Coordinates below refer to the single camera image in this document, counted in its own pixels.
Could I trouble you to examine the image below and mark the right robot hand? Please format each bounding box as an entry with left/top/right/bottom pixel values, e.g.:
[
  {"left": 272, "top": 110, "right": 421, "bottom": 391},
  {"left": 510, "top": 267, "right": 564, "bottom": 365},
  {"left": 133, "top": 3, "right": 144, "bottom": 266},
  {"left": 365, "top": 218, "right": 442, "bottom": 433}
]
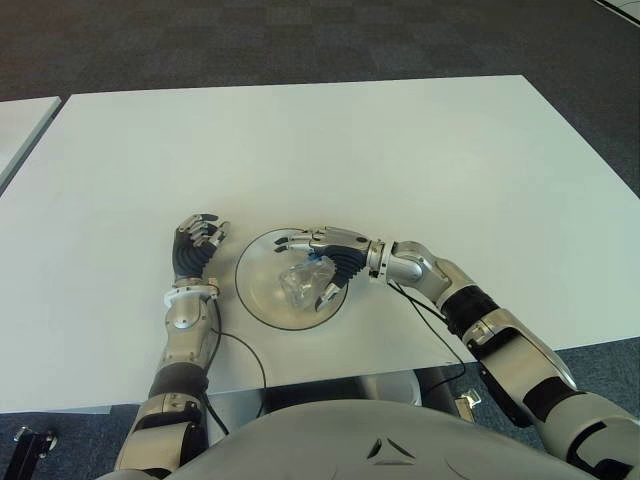
[{"left": 272, "top": 225, "right": 374, "bottom": 312}]

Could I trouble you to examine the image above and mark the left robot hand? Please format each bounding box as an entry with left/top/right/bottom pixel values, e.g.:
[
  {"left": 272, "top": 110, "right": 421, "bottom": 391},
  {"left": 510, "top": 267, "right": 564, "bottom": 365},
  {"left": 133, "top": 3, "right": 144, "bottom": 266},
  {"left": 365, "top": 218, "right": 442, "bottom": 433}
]
[{"left": 172, "top": 212, "right": 232, "bottom": 282}]

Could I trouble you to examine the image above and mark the clear plastic water bottle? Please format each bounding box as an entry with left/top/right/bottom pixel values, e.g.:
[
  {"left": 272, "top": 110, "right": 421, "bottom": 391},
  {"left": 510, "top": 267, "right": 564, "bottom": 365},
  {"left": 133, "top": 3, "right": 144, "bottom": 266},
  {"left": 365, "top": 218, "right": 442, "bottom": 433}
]
[{"left": 277, "top": 254, "right": 335, "bottom": 308}]

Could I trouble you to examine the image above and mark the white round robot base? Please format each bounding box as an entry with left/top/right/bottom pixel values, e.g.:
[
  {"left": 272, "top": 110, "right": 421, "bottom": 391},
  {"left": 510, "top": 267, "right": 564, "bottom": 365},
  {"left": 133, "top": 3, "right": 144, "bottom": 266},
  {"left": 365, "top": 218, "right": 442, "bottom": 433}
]
[{"left": 359, "top": 369, "right": 424, "bottom": 407}]

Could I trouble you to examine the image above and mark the white plate black rim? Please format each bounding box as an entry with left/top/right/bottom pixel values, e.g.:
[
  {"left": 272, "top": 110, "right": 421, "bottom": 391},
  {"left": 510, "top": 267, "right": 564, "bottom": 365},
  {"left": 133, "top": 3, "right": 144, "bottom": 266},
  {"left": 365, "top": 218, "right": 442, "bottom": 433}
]
[{"left": 234, "top": 227, "right": 351, "bottom": 332}]

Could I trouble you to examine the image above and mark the dark table leg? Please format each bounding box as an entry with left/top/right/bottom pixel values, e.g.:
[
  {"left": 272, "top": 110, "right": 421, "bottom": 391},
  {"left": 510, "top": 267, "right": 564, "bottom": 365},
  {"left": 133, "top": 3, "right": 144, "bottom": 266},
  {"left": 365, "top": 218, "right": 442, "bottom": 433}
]
[{"left": 422, "top": 367, "right": 459, "bottom": 414}]

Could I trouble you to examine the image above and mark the grey robot torso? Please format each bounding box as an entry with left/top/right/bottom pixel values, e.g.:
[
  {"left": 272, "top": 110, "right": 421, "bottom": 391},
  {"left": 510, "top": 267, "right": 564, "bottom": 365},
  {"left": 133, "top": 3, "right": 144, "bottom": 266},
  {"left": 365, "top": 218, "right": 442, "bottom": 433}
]
[{"left": 169, "top": 397, "right": 576, "bottom": 480}]

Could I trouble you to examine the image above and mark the white side table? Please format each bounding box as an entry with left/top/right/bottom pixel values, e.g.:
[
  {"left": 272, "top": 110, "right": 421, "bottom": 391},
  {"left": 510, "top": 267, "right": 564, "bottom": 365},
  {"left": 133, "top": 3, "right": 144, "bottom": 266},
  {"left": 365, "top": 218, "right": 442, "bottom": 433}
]
[{"left": 0, "top": 95, "right": 64, "bottom": 194}]

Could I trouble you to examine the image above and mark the black wheeled stand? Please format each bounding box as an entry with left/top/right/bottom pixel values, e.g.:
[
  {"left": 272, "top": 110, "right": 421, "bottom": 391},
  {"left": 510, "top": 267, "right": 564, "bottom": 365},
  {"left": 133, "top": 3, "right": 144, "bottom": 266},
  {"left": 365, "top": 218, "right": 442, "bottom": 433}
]
[{"left": 13, "top": 424, "right": 59, "bottom": 480}]

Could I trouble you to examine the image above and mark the white furniture edge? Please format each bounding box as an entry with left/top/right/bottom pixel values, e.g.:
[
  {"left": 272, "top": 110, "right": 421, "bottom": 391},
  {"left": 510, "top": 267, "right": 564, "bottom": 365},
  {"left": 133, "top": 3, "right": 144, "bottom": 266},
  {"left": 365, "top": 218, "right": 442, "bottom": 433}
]
[{"left": 594, "top": 0, "right": 640, "bottom": 21}]

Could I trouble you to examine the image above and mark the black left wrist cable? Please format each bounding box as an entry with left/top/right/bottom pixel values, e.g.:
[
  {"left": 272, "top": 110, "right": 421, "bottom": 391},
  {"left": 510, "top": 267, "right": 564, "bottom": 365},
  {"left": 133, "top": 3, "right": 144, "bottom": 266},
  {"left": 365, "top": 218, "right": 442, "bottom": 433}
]
[{"left": 202, "top": 293, "right": 269, "bottom": 436}]

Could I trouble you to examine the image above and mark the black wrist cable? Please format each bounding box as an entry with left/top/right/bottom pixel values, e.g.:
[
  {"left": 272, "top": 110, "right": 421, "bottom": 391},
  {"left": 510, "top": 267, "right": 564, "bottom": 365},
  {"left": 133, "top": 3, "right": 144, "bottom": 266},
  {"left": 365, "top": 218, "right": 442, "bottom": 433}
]
[
  {"left": 202, "top": 293, "right": 269, "bottom": 436},
  {"left": 387, "top": 279, "right": 467, "bottom": 402}
]

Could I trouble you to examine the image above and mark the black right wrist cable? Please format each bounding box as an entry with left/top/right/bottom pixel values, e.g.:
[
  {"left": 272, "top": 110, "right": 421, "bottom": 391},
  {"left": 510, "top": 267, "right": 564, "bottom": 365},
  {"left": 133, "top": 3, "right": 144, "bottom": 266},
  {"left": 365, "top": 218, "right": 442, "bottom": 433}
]
[{"left": 387, "top": 279, "right": 467, "bottom": 402}]

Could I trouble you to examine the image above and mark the metal table foot bracket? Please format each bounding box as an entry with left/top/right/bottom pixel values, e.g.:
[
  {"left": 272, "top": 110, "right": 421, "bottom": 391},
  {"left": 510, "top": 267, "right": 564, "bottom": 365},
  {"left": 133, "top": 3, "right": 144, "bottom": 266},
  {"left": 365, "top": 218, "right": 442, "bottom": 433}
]
[{"left": 451, "top": 389, "right": 484, "bottom": 419}]

